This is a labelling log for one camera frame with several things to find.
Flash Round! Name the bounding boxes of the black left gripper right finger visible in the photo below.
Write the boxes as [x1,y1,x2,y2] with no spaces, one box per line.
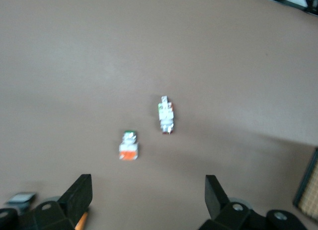
[198,174,309,230]

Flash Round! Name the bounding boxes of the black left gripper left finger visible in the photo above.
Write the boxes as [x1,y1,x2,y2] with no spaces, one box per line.
[0,174,93,230]

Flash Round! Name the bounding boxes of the red push button switch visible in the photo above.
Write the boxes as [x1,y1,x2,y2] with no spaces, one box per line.
[158,95,176,135]

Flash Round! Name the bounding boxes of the orange stick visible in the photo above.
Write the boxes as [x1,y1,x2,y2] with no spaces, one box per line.
[74,211,89,230]

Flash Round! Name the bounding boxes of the small grey block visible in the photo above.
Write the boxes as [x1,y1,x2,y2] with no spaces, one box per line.
[4,192,37,211]

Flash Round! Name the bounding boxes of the black framed grey panel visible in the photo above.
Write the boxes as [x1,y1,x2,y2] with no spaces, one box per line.
[245,0,318,16]

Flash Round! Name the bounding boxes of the black wire mesh basket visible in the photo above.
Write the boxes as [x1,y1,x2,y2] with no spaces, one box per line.
[292,147,318,221]

